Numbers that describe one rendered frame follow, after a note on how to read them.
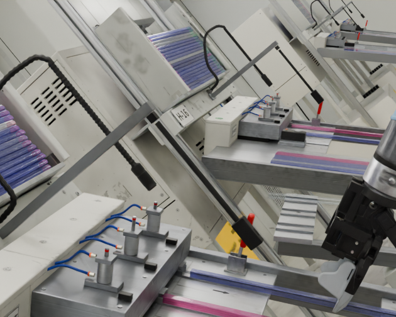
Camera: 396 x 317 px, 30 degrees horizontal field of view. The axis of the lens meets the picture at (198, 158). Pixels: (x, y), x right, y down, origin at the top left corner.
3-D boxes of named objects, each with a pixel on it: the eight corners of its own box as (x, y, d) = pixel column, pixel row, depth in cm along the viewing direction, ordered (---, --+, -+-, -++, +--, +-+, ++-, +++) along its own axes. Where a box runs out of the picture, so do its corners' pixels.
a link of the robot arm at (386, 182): (418, 169, 113) (420, 183, 105) (405, 195, 114) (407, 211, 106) (373, 150, 114) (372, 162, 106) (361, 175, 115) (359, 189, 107)
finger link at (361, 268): (343, 283, 116) (366, 236, 114) (354, 288, 115) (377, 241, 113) (342, 294, 111) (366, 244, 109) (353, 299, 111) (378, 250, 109)
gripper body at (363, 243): (323, 235, 119) (354, 170, 115) (372, 258, 118) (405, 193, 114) (319, 251, 112) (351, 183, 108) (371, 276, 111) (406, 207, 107)
